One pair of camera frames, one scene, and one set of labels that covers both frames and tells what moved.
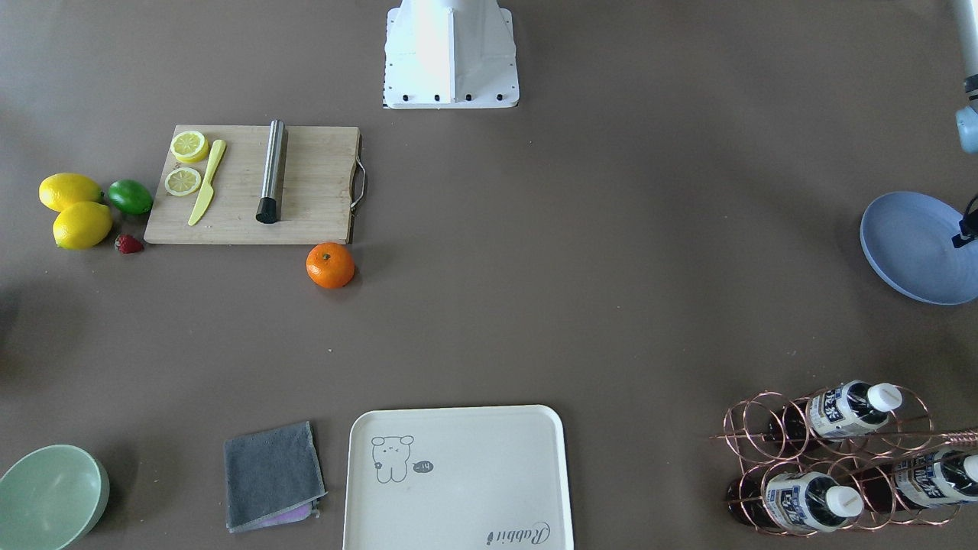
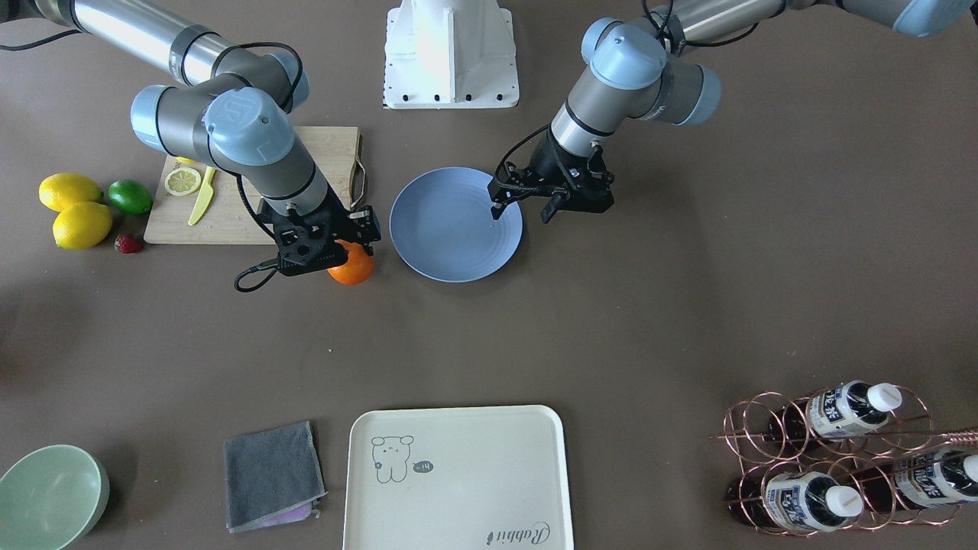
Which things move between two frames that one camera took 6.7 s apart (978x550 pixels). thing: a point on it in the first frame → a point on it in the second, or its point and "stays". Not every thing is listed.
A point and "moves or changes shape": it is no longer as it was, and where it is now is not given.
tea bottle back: x=919 y=480 stays
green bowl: x=51 y=498 stays
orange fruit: x=330 y=265 moves or changes shape
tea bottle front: x=792 y=502 stays
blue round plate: x=907 y=241 → x=442 y=225
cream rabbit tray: x=457 y=478 stays
